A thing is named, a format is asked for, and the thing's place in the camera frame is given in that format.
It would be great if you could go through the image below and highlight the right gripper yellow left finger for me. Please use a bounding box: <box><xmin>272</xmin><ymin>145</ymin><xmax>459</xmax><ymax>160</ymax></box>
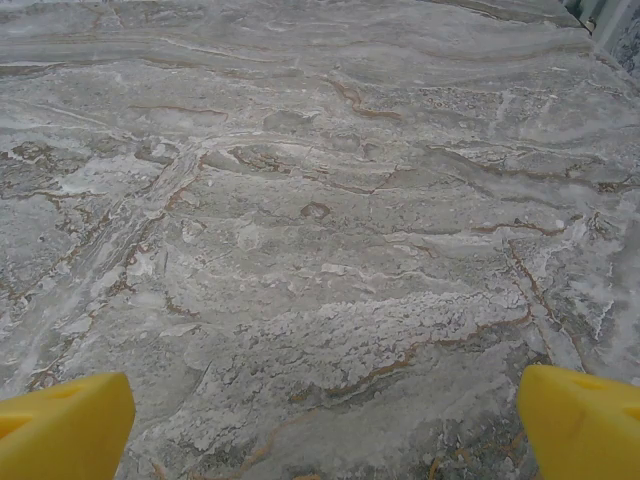
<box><xmin>0</xmin><ymin>371</ymin><xmax>137</xmax><ymax>480</ymax></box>

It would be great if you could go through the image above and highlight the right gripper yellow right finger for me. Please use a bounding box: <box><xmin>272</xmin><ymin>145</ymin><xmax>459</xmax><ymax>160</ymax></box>
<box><xmin>516</xmin><ymin>364</ymin><xmax>640</xmax><ymax>480</ymax></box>

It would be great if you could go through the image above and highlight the aluminium side frame rail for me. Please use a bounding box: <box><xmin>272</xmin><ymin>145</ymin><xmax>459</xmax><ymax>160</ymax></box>
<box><xmin>562</xmin><ymin>0</ymin><xmax>625</xmax><ymax>51</ymax></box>

